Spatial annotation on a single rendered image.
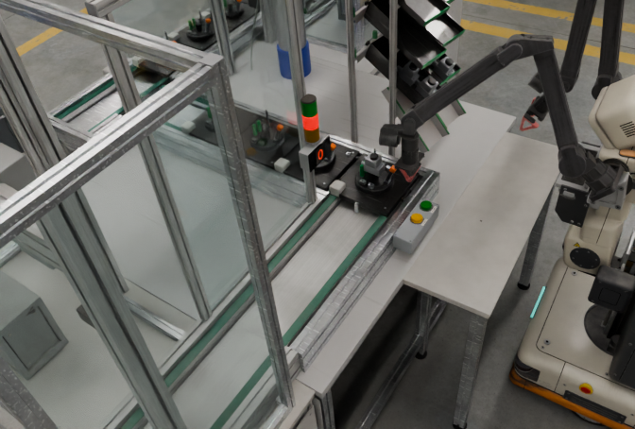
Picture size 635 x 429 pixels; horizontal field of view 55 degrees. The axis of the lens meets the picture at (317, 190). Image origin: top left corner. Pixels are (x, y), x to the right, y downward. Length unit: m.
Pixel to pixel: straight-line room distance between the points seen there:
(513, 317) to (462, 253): 0.99
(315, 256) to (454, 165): 0.73
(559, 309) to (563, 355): 0.22
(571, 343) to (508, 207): 0.68
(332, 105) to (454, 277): 1.08
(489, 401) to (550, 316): 0.45
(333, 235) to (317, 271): 0.16
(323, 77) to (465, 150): 0.83
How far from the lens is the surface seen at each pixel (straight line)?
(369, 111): 2.76
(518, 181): 2.45
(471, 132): 2.65
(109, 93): 3.08
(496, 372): 2.92
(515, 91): 4.46
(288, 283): 2.01
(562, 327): 2.77
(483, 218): 2.29
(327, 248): 2.09
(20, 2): 1.35
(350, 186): 2.22
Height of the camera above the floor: 2.49
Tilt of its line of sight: 43 degrees down
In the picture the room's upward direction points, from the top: 6 degrees counter-clockwise
